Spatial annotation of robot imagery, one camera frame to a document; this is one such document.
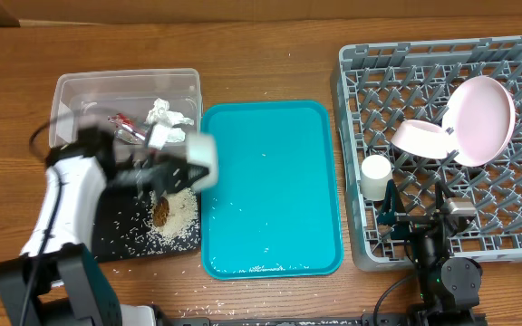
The brown food piece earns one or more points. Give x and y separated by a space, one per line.
160 212

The grey bowl with rice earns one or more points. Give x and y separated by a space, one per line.
202 150

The red foil wrapper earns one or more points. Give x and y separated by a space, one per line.
127 130

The spilled white rice pile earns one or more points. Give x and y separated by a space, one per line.
183 214

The pink bowl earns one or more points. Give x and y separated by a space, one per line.
423 139

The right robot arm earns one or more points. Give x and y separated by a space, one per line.
449 285

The large white plate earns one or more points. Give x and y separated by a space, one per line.
479 121

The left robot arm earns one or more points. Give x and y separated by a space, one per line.
55 280

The grey dish rack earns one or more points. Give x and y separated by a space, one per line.
376 87

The black plastic bin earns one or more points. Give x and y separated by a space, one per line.
121 230

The white tissue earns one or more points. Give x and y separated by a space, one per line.
165 125

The clear plastic bin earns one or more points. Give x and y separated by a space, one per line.
89 98

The teal plastic tray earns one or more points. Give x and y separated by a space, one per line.
274 211

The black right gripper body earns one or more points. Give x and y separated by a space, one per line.
415 222

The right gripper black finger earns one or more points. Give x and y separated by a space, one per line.
444 199
392 211

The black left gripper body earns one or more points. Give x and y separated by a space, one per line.
156 177

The cream paper cup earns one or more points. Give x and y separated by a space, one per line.
376 171

